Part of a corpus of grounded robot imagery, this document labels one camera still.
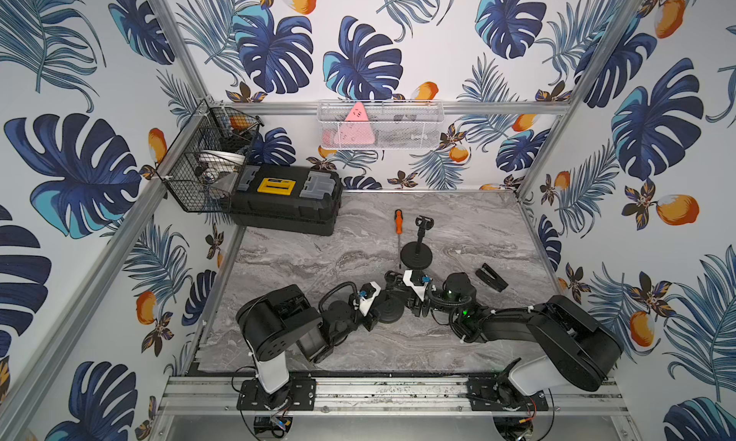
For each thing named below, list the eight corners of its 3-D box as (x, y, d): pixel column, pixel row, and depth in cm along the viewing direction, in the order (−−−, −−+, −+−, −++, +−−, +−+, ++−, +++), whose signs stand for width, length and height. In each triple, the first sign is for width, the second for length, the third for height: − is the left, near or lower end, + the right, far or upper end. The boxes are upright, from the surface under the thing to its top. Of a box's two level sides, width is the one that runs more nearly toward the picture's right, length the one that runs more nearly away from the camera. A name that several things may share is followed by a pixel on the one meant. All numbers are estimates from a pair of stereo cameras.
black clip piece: (498, 294, 95) (501, 290, 93) (475, 273, 100) (477, 269, 98) (506, 287, 96) (509, 283, 94) (483, 267, 101) (485, 262, 99)
